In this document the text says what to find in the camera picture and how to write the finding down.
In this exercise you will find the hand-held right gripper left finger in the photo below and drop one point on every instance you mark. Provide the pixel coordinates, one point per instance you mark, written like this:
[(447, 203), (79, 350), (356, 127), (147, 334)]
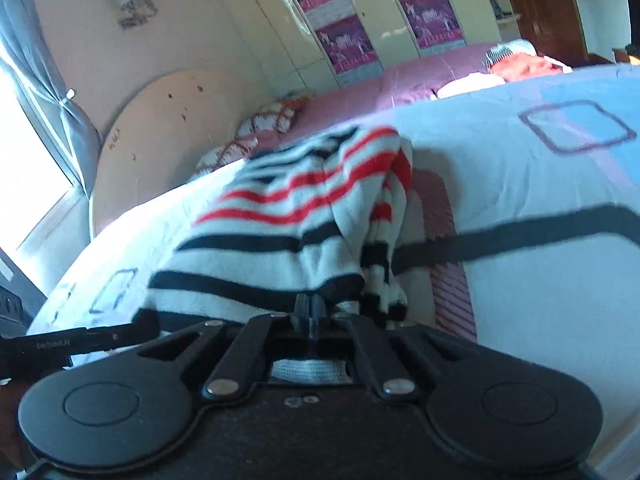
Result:
[(304, 321)]

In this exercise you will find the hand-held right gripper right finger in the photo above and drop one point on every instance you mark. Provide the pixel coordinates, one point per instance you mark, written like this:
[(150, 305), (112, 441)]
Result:
[(322, 321)]

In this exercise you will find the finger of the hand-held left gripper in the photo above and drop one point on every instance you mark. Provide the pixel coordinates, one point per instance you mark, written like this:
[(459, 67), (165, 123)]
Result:
[(120, 332)]

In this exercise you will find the white black red striped garment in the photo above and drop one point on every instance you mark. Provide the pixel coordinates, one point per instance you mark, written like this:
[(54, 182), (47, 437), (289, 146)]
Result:
[(300, 210)]

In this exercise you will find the person's left forearm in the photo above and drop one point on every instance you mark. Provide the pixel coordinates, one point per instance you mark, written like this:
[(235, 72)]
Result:
[(9, 425)]

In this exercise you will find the window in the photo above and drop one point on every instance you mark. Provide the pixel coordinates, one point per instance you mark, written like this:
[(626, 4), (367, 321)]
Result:
[(30, 170)]

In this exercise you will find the red white patterned pillow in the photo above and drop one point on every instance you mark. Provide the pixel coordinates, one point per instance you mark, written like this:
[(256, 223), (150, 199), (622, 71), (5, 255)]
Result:
[(270, 117), (227, 155)]

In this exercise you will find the round wooden board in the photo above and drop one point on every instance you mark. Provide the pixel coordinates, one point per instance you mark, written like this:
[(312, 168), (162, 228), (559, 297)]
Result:
[(165, 140)]

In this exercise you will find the pink bed cover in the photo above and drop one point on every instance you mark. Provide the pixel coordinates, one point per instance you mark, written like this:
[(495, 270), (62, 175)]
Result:
[(390, 90)]

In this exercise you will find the white blue printed bed sheet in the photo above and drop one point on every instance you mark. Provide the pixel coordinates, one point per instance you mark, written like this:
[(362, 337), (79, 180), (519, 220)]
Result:
[(525, 170)]

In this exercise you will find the grey curtain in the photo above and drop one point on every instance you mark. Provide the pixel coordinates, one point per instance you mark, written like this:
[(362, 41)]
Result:
[(45, 60)]

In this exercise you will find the cream wardrobe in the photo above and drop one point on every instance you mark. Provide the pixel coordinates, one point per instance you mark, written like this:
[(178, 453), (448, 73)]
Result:
[(250, 25)]

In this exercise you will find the grey striped garment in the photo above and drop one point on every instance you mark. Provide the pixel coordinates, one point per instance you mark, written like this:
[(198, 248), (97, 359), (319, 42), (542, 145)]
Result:
[(500, 54)]

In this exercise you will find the brown wooden door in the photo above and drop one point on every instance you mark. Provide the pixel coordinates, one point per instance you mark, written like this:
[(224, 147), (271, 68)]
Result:
[(545, 5)]

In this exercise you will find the brown wooden furniture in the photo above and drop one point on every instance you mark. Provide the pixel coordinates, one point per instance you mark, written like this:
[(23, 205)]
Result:
[(627, 54)]

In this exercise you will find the wall lamp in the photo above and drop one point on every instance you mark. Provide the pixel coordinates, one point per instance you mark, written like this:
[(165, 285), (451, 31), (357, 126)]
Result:
[(136, 7)]

